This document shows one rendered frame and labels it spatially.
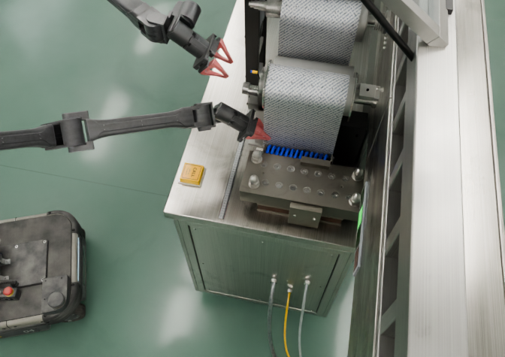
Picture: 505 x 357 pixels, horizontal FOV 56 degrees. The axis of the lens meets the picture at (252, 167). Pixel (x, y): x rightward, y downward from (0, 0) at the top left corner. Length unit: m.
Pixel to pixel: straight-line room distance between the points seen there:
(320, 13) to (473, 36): 0.43
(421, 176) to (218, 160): 1.01
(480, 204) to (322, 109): 0.54
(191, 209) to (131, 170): 1.26
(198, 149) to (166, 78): 1.55
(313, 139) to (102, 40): 2.35
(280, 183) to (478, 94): 0.62
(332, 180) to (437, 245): 0.80
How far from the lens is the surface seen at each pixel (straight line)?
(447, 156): 0.88
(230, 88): 1.93
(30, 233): 2.53
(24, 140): 1.38
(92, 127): 1.39
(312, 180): 1.53
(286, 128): 1.51
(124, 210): 2.72
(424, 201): 0.82
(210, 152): 1.74
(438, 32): 1.04
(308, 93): 1.40
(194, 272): 2.12
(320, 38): 1.55
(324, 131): 1.50
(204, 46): 1.37
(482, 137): 1.22
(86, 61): 3.50
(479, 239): 1.07
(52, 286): 2.33
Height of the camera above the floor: 2.33
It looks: 57 degrees down
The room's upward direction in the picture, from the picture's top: straight up
